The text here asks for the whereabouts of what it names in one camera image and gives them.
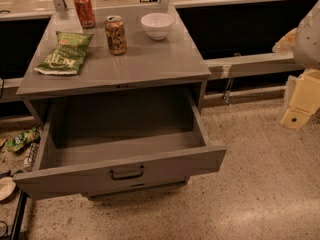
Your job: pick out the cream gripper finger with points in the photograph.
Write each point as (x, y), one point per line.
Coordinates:
(302, 98)

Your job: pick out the orange brown patterned can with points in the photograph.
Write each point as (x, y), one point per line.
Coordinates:
(115, 33)

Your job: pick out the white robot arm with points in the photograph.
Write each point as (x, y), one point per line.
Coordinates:
(304, 41)

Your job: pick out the grey drawer cabinet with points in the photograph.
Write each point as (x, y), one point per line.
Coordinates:
(146, 63)

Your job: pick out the open grey top drawer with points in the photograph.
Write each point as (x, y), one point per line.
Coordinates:
(86, 136)

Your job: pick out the red soda can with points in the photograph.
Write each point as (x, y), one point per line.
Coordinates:
(85, 13)

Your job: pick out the white bowl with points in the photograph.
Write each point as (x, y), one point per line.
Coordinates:
(157, 25)

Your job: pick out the green chip bag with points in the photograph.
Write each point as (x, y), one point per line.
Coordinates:
(67, 56)

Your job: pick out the green snack bag on floor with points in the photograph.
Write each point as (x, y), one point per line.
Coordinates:
(22, 140)

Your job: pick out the white patterned packet on floor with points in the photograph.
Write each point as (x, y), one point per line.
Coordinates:
(30, 156)

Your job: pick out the white plate on floor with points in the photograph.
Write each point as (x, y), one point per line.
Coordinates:
(7, 187)

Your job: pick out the black metal stand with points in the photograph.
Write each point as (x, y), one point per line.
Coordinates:
(13, 232)

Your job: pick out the black drawer handle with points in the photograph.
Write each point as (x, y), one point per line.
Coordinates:
(123, 174)

